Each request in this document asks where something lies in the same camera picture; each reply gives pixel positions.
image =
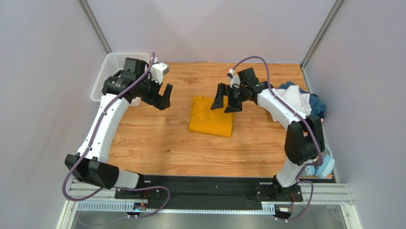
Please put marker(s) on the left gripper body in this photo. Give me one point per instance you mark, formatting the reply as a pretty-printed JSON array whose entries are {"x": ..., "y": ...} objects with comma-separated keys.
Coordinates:
[{"x": 154, "y": 98}]

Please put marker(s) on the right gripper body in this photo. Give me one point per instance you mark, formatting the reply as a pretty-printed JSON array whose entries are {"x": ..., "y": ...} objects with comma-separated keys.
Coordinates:
[{"x": 233, "y": 95}]

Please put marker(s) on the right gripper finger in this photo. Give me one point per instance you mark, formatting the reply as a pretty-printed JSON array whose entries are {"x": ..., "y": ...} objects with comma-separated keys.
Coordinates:
[
  {"x": 222, "y": 90},
  {"x": 233, "y": 108}
]

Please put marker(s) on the yellow t-shirt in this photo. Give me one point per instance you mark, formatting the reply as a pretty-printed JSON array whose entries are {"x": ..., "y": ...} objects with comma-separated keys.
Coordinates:
[{"x": 206, "y": 121}]

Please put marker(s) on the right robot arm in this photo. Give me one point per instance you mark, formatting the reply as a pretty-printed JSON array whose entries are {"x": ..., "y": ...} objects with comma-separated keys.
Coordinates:
[{"x": 304, "y": 142}]

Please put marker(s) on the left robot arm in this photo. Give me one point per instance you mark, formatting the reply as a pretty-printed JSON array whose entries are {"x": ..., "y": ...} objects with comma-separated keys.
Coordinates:
[{"x": 137, "y": 79}]

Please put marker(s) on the white plastic basket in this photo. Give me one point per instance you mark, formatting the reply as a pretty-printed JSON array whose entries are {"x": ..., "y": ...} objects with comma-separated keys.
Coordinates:
[{"x": 112, "y": 63}]

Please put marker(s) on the white t-shirt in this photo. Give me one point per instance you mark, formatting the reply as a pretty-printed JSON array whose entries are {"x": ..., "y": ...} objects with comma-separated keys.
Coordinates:
[{"x": 293, "y": 96}]

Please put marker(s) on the blue t-shirt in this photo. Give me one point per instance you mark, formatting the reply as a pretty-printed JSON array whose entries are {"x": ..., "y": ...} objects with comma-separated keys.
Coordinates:
[{"x": 318, "y": 107}]

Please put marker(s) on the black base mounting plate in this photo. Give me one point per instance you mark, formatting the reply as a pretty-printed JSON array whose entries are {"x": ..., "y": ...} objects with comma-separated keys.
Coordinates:
[{"x": 211, "y": 193}]

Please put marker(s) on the light blue headphones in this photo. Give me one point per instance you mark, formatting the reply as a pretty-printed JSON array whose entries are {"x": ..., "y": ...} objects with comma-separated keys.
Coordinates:
[{"x": 321, "y": 171}]

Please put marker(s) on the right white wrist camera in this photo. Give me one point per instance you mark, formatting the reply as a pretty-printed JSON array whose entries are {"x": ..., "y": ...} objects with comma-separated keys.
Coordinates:
[{"x": 235, "y": 80}]

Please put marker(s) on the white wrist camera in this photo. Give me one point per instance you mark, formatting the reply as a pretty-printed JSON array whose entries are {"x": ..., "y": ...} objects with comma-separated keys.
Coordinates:
[
  {"x": 235, "y": 80},
  {"x": 158, "y": 70}
]

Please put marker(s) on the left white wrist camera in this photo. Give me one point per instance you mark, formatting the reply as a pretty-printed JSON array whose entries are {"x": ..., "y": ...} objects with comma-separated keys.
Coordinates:
[{"x": 158, "y": 70}]

